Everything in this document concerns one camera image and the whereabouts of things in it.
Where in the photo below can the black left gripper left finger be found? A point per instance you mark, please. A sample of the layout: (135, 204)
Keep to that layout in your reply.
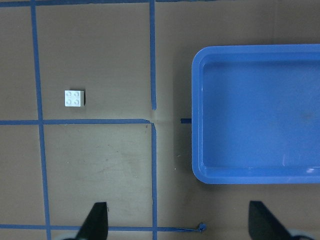
(95, 226)

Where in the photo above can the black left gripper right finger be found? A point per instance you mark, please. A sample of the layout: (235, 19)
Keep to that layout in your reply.
(263, 225)

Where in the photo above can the blue plastic tray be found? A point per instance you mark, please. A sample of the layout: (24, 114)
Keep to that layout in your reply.
(256, 114)

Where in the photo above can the white toy block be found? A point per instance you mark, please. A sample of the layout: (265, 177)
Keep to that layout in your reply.
(74, 98)

